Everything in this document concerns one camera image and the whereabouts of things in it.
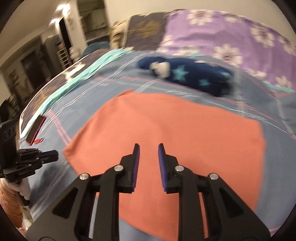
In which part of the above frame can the dark deer-print bed sheet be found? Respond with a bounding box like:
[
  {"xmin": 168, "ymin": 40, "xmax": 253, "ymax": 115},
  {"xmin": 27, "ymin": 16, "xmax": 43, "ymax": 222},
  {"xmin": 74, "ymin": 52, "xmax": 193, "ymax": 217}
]
[{"xmin": 18, "ymin": 49, "xmax": 109, "ymax": 138}]

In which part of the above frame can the purple floral pillow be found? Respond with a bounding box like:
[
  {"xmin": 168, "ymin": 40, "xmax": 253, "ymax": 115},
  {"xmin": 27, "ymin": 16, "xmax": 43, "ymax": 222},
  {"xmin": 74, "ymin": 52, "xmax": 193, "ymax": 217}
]
[{"xmin": 157, "ymin": 9, "xmax": 295, "ymax": 92}]

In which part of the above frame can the blue plaid duvet cover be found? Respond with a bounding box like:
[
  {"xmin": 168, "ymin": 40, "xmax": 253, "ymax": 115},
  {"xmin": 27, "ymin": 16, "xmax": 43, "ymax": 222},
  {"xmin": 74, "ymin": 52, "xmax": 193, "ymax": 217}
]
[{"xmin": 30, "ymin": 51, "xmax": 295, "ymax": 240}]

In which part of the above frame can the navy star fleece blanket roll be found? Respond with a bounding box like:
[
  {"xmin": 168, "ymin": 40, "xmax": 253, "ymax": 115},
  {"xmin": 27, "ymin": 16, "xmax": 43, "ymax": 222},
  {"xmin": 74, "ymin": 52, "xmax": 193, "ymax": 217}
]
[{"xmin": 137, "ymin": 57, "xmax": 233, "ymax": 97}]

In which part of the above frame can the left hand white glove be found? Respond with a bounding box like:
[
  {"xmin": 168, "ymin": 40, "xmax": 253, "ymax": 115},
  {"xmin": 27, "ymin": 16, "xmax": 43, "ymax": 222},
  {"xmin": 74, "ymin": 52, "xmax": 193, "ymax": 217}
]
[{"xmin": 0, "ymin": 177, "xmax": 32, "ymax": 201}]

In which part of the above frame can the red smartphone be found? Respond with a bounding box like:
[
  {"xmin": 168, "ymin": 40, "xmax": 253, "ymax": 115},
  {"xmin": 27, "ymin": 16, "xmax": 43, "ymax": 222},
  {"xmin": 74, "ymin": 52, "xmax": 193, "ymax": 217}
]
[{"xmin": 26, "ymin": 115, "xmax": 46, "ymax": 146}]

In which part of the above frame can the dark tree-print pillow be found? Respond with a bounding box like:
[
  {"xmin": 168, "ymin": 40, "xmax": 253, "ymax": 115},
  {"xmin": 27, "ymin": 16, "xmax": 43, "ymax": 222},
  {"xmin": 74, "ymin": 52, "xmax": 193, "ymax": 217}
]
[{"xmin": 125, "ymin": 12, "xmax": 167, "ymax": 50}]

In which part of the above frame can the beige crumpled clothes pile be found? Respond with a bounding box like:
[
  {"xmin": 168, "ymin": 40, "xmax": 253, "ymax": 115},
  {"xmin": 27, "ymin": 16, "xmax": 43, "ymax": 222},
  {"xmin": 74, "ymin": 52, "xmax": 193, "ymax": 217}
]
[{"xmin": 108, "ymin": 20, "xmax": 129, "ymax": 50}]

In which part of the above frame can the coral pink long-sleeve shirt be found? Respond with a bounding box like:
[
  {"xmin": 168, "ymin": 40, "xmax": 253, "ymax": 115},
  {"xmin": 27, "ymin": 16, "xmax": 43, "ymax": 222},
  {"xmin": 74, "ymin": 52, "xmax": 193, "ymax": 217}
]
[{"xmin": 63, "ymin": 91, "xmax": 266, "ymax": 240}]

